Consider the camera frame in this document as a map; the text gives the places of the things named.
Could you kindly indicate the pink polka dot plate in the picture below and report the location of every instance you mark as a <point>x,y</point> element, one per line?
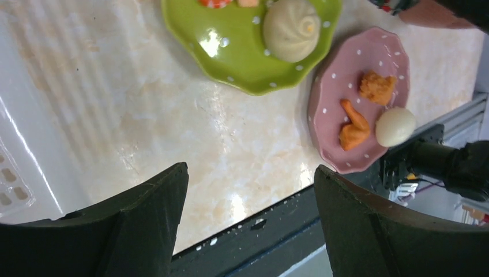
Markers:
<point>339,78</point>

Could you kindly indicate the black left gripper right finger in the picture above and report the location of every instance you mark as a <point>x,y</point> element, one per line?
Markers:
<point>368,235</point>

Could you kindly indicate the white plastic perforated basket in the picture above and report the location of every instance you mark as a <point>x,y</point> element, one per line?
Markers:
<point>37,178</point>

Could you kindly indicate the toy shrimp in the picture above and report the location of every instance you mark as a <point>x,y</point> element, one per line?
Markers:
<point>218,4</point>

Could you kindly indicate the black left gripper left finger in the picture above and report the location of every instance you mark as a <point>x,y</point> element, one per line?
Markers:
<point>130,234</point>

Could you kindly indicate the toy white egg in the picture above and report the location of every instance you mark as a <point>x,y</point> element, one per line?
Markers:
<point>394,126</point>

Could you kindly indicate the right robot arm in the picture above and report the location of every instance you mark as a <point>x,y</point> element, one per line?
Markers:
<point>463,171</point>

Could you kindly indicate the toy dumpling bun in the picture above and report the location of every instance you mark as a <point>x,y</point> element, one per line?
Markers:
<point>291,30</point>

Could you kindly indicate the green polka dot plate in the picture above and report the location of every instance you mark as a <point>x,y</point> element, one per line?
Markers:
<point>227,43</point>

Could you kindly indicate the toy orange carrot piece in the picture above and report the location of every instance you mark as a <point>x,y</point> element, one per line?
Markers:
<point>357,131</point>

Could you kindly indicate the toy fried chicken piece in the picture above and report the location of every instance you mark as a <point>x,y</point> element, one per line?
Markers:
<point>376,88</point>

